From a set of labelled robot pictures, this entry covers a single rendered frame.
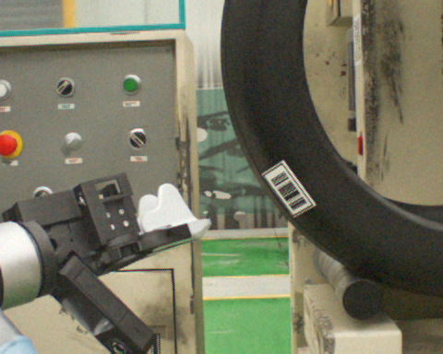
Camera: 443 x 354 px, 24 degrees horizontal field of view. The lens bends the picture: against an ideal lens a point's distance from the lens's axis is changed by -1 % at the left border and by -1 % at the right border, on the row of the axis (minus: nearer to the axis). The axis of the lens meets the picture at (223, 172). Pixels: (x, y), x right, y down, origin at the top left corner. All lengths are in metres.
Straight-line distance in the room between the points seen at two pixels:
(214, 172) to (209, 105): 0.67
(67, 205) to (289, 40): 0.32
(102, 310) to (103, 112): 1.00
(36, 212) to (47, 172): 0.98
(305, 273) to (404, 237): 0.39
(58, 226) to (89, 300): 0.08
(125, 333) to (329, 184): 0.30
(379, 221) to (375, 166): 0.40
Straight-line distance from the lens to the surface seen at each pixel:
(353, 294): 1.17
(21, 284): 0.91
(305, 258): 1.51
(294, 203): 1.15
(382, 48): 1.54
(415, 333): 1.46
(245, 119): 1.15
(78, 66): 1.92
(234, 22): 1.16
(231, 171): 10.36
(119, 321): 0.95
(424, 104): 1.54
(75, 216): 0.96
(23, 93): 1.94
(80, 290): 0.94
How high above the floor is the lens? 1.11
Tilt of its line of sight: 3 degrees down
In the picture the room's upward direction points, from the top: 2 degrees counter-clockwise
